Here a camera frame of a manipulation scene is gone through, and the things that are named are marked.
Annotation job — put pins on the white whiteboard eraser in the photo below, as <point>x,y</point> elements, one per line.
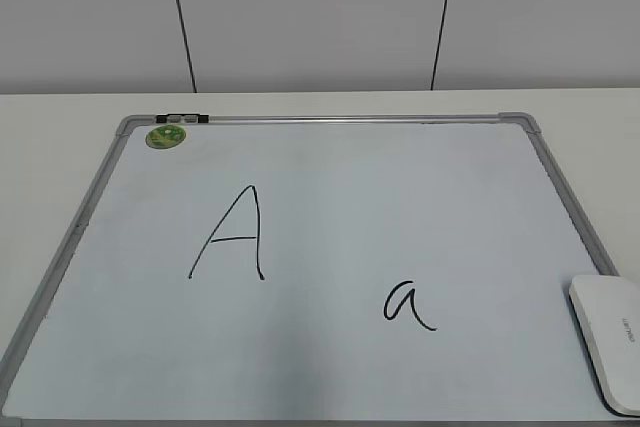
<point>607,309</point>

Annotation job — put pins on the grey framed whiteboard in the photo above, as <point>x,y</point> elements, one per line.
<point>282,270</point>

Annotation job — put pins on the black silver pen clip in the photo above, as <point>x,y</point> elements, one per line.
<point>182,119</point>

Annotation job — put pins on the green round magnet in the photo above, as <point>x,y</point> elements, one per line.
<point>165,137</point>

